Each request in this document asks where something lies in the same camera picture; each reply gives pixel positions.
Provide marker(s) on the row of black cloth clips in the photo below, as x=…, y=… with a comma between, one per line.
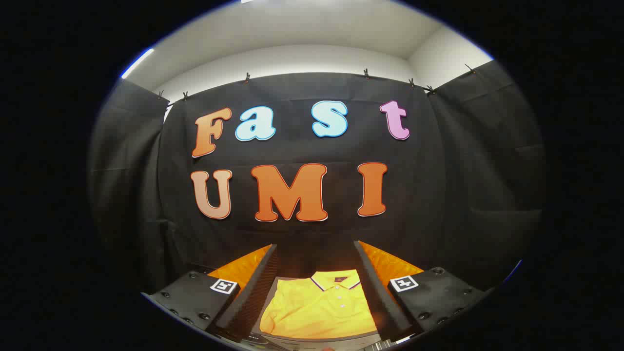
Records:
x=366, y=73

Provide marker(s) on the dark washing machine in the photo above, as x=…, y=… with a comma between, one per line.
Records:
x=258, y=340

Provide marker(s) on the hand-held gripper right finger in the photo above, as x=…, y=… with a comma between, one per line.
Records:
x=375, y=292

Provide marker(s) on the black backdrop cloth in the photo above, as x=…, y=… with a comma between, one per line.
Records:
x=438, y=195

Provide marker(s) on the yellow polo shirt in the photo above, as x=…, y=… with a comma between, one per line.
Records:
x=317, y=312

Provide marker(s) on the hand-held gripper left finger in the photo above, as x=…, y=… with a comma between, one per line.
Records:
x=251, y=297

